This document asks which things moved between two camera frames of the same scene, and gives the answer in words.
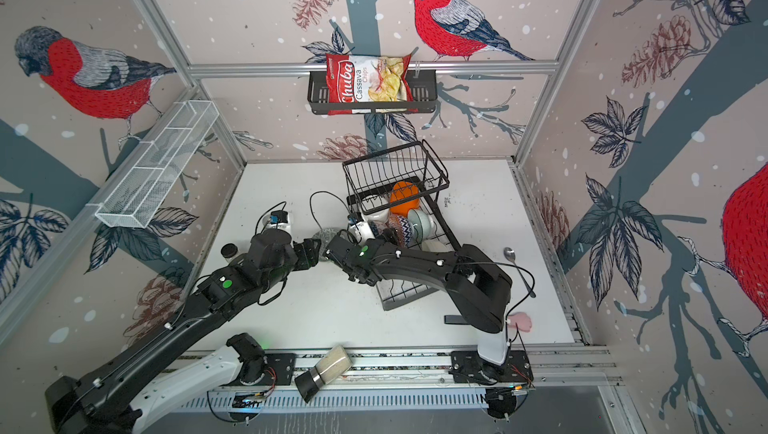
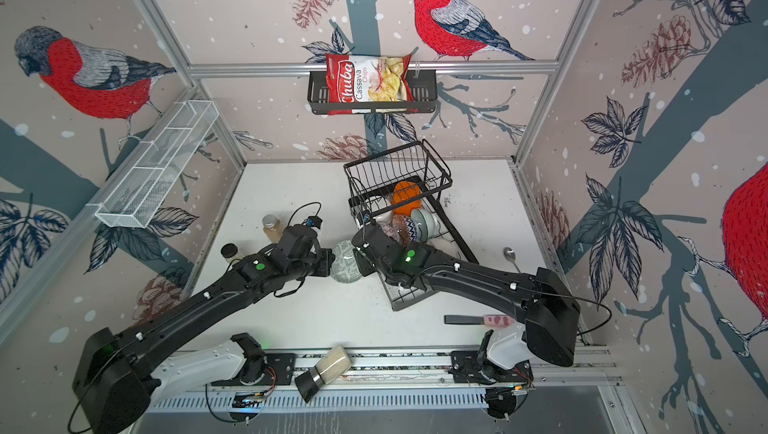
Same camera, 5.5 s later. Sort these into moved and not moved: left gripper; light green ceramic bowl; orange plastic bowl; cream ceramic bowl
Moved: left gripper
Not moved: orange plastic bowl; cream ceramic bowl; light green ceramic bowl
